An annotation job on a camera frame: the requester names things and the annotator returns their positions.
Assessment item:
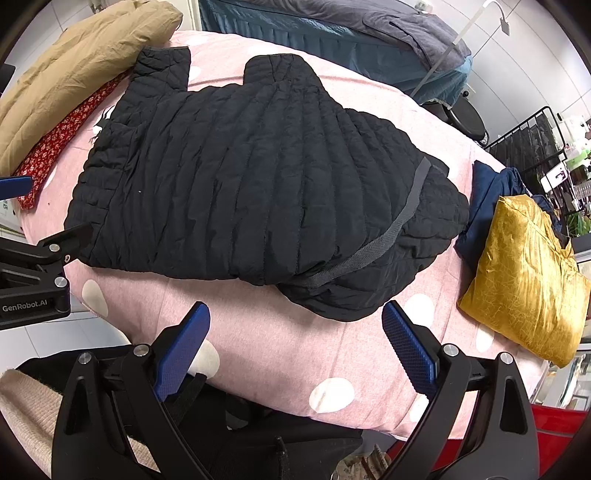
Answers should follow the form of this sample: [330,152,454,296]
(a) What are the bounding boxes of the yellow folded jacket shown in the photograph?
[458,195,590,367]

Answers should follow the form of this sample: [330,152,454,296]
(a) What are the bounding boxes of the white floor lamp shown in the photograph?
[410,0,513,99]

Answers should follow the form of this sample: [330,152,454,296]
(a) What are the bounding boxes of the grey blue bedding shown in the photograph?
[199,1,472,107]

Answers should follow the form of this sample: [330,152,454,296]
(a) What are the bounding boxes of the black round chair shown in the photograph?
[422,97,489,146]

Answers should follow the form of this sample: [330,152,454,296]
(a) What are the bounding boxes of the red storage box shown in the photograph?
[387,404,587,474]

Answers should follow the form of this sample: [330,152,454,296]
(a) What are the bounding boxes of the red floral garment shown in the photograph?
[15,69,131,210]

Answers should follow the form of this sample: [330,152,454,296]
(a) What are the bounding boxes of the navy blue folded garment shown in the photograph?
[455,161,568,274]

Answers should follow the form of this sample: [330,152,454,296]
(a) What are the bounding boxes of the black wire rack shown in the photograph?
[485,106,569,207]

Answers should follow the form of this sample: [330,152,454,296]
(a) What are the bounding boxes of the cream knitted cloth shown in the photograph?
[0,369,160,478]

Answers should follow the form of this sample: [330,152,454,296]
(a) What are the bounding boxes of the black quilted down jacket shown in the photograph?
[64,47,469,321]

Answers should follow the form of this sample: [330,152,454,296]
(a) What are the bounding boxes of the beige padded coat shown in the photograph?
[1,1,182,177]

